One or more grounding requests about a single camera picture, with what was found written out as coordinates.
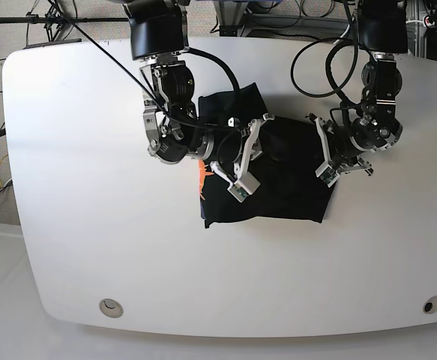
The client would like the black tripod stand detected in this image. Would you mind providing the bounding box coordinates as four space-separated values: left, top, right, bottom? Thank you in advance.
0 1 128 45

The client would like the yellow cable on floor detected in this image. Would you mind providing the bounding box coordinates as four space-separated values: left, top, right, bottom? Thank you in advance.
171 0 192 38

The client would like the grey metal frame base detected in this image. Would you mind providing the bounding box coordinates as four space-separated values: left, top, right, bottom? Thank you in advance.
211 1 349 41

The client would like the empty silver grommet hole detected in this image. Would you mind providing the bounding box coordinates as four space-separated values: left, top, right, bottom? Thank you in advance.
99 298 124 319

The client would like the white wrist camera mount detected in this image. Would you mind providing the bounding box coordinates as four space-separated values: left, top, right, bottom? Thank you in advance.
306 112 375 188
209 113 275 203

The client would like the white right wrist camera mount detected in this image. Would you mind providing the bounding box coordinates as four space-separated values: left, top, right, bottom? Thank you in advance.
209 113 275 203

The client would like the grommet hole with dark plug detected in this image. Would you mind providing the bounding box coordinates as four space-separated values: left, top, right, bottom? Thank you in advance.
423 295 437 314

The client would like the black T-shirt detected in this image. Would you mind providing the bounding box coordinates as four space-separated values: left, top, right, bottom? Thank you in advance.
195 82 341 230

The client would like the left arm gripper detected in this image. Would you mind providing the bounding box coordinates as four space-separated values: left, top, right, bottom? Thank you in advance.
328 110 403 169

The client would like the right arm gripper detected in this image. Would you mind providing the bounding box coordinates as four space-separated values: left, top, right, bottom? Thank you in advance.
186 127 243 173

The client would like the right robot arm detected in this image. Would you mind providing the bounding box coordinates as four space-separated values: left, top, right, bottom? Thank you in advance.
122 1 262 170

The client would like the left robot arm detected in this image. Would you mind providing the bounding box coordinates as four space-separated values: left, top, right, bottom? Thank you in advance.
325 1 408 171

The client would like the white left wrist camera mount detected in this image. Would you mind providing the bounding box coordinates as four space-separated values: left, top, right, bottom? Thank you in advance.
306 112 375 188

